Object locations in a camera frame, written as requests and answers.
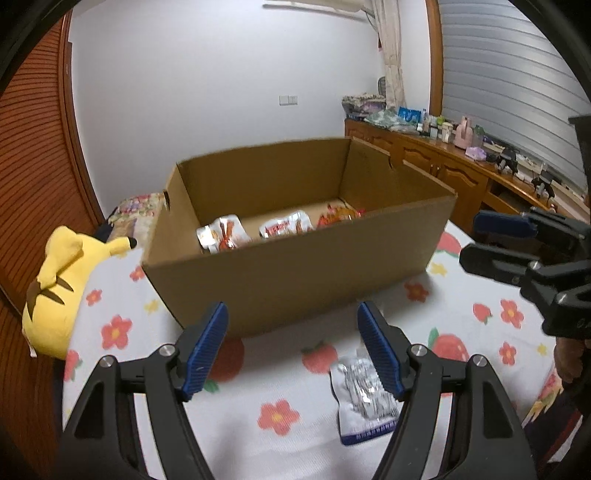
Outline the stack of folded fabrics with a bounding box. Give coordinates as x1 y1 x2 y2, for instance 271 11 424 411
342 92 386 116

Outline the silver blue-banded snack packet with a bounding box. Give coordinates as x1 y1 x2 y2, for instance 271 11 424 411
329 351 400 446

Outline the cluster of small bottles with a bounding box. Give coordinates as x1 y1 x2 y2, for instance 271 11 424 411
418 113 455 140

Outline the wooden cabinet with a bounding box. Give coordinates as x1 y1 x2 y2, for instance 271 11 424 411
344 117 591 232

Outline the floral quilt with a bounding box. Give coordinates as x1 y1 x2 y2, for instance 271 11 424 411
108 193 167 241

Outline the cream air conditioner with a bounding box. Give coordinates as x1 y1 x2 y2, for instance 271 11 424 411
263 0 375 14

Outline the orange snack packet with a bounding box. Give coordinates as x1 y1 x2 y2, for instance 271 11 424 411
316 199 366 229

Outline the pink container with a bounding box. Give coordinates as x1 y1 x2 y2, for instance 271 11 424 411
455 116 474 148

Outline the cardboard box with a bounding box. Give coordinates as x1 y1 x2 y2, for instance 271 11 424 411
141 136 458 340

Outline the yellow plush toy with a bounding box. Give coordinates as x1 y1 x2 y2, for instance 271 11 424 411
22 225 138 360

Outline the white fruit-printed blanket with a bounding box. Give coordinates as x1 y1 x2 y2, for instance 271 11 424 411
62 219 573 480

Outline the silver red snack packet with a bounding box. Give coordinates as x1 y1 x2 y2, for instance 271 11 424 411
196 215 252 254
257 210 315 240

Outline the pale curtain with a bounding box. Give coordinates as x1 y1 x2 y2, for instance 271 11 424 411
372 0 407 109

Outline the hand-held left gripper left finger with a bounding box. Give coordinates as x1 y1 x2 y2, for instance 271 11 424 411
58 302 230 480

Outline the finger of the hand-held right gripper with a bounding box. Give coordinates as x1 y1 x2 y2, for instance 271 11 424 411
459 243 591 334
473 207 591 259

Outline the wooden window frame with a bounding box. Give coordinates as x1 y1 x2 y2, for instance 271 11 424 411
425 0 445 116

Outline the wooden wardrobe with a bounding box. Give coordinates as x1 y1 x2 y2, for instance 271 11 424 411
0 18 107 480

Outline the person's right hand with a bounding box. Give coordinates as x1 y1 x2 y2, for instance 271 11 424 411
554 339 588 384

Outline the grey slatted window shutter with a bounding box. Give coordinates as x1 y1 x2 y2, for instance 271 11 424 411
438 0 591 195

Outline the green patterned cloth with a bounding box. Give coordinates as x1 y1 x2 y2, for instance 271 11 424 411
365 111 416 133

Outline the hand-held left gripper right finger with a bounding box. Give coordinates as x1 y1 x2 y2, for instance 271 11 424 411
357 301 539 480

